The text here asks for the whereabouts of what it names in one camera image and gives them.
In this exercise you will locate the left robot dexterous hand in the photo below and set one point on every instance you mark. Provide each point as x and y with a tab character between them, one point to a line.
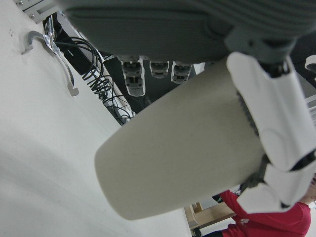
172	24

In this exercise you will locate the beige paper cup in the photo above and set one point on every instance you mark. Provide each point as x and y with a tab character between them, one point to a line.
172	148

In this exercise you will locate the black rectangular box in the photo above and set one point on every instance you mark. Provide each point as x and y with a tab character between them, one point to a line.
74	54

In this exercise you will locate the metal claw grabber tool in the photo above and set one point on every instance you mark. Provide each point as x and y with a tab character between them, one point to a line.
64	66

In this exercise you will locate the light wooden shelf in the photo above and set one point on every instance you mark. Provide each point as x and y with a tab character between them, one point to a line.
209	217

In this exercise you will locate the person in red shirt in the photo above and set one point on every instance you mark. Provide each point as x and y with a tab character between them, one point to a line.
271	224

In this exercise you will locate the aluminium profile post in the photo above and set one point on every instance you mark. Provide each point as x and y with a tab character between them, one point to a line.
37	10

